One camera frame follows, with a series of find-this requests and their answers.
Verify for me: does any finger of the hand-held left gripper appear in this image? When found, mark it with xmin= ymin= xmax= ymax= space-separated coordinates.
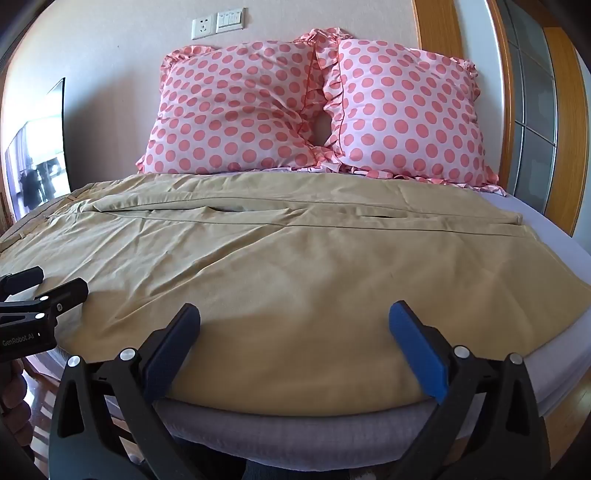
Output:
xmin=25 ymin=277 xmax=89 ymax=324
xmin=0 ymin=266 xmax=45 ymax=298

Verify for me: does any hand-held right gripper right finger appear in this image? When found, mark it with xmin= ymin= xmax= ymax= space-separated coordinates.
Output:
xmin=388 ymin=300 xmax=553 ymax=468

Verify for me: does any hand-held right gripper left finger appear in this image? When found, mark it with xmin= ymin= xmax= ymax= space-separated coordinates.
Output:
xmin=48 ymin=302 xmax=202 ymax=468

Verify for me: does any tan bed blanket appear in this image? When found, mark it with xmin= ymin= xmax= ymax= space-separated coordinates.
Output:
xmin=0 ymin=172 xmax=584 ymax=404

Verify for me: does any person's left hand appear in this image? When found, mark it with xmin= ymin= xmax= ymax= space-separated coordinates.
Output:
xmin=0 ymin=357 xmax=27 ymax=416

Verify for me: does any flat screen television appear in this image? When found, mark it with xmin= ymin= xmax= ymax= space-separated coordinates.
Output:
xmin=4 ymin=77 xmax=73 ymax=223

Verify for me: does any bed with lavender sheet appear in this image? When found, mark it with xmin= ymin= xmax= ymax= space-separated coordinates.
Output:
xmin=0 ymin=169 xmax=591 ymax=464

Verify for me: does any pink polka dot pillow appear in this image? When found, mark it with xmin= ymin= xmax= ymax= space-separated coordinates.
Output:
xmin=135 ymin=40 xmax=325 ymax=176
xmin=310 ymin=28 xmax=501 ymax=191

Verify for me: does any wooden framed glass door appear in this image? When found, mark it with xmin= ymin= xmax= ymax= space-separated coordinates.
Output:
xmin=412 ymin=0 xmax=591 ymax=243

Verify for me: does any white wall socket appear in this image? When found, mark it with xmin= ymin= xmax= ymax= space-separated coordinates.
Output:
xmin=191 ymin=16 xmax=217 ymax=41

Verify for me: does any white wall light switch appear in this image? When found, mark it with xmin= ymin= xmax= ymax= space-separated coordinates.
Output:
xmin=215 ymin=8 xmax=245 ymax=32

